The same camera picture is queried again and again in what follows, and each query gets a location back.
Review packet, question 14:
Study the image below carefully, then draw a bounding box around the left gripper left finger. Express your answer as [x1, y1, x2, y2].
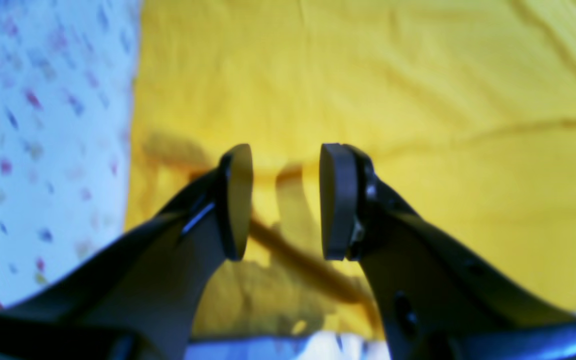
[0, 144, 253, 360]

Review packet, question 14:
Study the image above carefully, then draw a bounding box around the terrazzo patterned table cloth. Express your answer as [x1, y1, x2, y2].
[0, 0, 142, 309]

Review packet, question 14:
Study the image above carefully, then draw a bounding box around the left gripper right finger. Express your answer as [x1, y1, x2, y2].
[318, 143, 576, 360]

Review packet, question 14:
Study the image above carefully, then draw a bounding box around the yellow T-shirt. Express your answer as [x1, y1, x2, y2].
[125, 0, 576, 339]

